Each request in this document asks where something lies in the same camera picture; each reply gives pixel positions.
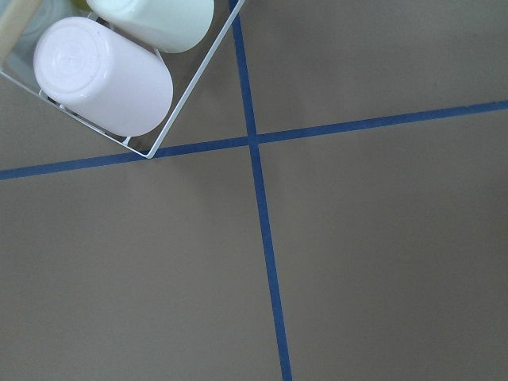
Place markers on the pale green plastic cup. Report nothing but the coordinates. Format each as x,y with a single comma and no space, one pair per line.
170,26

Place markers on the pink plastic cup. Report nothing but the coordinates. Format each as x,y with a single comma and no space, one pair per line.
103,77

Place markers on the white wire cup rack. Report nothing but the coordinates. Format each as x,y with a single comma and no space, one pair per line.
186,70

